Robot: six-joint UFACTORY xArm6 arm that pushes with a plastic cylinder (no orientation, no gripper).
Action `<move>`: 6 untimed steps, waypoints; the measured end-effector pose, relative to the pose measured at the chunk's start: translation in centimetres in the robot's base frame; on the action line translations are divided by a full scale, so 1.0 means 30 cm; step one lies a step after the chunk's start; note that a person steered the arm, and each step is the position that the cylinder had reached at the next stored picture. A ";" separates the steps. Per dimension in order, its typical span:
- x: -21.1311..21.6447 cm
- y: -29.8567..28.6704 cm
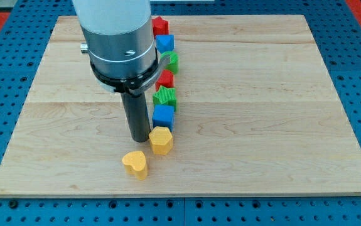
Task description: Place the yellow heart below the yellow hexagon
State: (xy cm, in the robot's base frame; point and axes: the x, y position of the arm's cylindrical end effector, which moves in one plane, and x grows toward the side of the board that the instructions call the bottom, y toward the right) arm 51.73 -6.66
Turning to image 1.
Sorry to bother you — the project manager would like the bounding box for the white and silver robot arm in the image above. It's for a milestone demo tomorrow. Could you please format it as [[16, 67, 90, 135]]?
[[72, 0, 171, 96]]

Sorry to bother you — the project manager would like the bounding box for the yellow hexagon block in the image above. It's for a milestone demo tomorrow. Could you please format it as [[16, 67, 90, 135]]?
[[149, 126, 173, 155]]

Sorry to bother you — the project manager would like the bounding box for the yellow heart block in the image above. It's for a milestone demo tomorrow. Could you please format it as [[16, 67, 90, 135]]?
[[121, 151, 148, 180]]

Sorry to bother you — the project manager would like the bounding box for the blue cube block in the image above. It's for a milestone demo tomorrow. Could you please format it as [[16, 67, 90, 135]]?
[[152, 105, 175, 132]]

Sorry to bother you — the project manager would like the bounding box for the green star block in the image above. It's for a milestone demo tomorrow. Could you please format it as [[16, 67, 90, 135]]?
[[153, 86, 177, 111]]

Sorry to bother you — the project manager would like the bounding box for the red block middle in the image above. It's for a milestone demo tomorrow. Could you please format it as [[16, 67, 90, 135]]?
[[155, 69, 175, 91]]

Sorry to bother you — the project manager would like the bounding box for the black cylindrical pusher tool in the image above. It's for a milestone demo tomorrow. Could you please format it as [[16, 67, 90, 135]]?
[[121, 93, 151, 143]]

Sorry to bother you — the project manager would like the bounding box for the green cylinder block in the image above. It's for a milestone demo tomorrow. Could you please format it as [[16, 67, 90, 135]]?
[[161, 51, 179, 75]]

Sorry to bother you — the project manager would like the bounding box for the blue pyramid-top block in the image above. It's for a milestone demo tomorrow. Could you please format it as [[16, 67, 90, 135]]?
[[156, 35, 175, 53]]

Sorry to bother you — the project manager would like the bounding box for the wooden board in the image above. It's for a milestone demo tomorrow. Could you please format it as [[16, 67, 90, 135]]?
[[0, 15, 361, 198]]

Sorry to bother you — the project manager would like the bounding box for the red star block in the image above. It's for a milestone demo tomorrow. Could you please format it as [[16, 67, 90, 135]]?
[[152, 16, 169, 37]]

